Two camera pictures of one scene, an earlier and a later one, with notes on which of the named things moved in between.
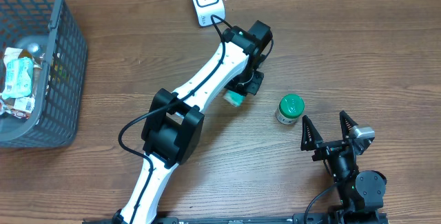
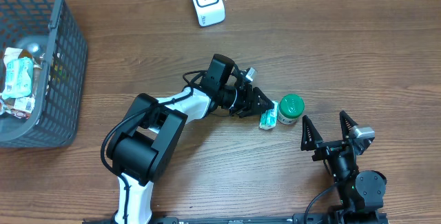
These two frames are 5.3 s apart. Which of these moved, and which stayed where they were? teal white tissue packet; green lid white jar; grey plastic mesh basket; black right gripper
Moved: teal white tissue packet
Stayed: black right gripper; grey plastic mesh basket; green lid white jar
